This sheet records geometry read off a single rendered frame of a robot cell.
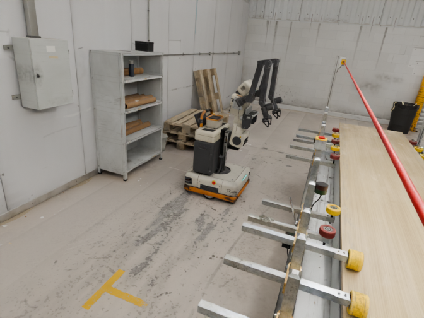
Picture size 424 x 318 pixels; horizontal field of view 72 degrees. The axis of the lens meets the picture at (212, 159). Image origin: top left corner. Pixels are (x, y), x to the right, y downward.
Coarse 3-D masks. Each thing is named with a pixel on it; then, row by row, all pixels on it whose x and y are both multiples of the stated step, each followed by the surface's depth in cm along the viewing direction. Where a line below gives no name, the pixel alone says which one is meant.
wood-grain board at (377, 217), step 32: (352, 128) 356; (352, 160) 250; (384, 160) 257; (416, 160) 263; (352, 192) 193; (384, 192) 197; (352, 224) 158; (384, 224) 160; (416, 224) 163; (384, 256) 135; (416, 256) 136; (352, 288) 115; (384, 288) 116; (416, 288) 117
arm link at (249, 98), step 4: (264, 60) 280; (268, 60) 278; (260, 64) 283; (264, 64) 281; (256, 68) 286; (260, 68) 285; (256, 72) 287; (260, 72) 286; (256, 76) 289; (252, 80) 292; (256, 80) 290; (252, 84) 292; (256, 84) 291; (252, 88) 294; (252, 92) 294; (248, 96) 295; (248, 100) 297; (252, 100) 296
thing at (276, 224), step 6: (252, 216) 164; (258, 216) 165; (258, 222) 163; (264, 222) 162; (270, 222) 161; (276, 222) 161; (276, 228) 160; (282, 228) 159; (288, 228) 158; (294, 228) 157; (312, 234) 153; (318, 234) 153; (324, 240) 152
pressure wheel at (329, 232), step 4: (320, 228) 151; (324, 228) 151; (328, 228) 150; (332, 228) 151; (320, 232) 151; (324, 232) 148; (328, 232) 148; (332, 232) 148; (324, 236) 149; (328, 236) 148; (332, 236) 148; (324, 244) 154
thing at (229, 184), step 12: (192, 168) 361; (228, 168) 372; (240, 168) 372; (192, 180) 348; (204, 180) 342; (216, 180) 338; (228, 180) 337; (240, 180) 344; (204, 192) 347; (216, 192) 340; (228, 192) 335; (240, 192) 351
